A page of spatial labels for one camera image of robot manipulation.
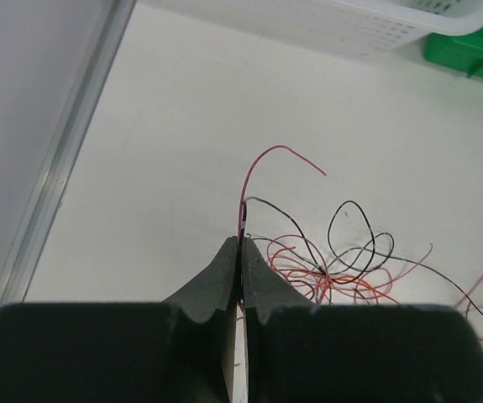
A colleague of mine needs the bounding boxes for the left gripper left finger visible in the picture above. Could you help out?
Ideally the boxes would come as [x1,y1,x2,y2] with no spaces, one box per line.
[0,237,239,402]

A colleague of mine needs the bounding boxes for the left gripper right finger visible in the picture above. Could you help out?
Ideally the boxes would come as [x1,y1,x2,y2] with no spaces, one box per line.
[239,239,483,402]

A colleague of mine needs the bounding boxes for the orange pink black wires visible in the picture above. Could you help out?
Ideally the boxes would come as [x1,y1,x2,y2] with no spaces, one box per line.
[235,144,483,360]

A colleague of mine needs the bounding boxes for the white perforated basket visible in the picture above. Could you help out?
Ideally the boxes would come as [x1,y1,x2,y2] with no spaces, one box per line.
[148,1,483,57]

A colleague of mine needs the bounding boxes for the green plastic tray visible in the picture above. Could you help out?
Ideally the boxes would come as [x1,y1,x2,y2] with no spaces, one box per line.
[423,28,483,79]

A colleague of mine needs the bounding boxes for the aluminium frame rail left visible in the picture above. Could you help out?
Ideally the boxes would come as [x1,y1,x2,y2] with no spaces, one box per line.
[0,1,135,306]

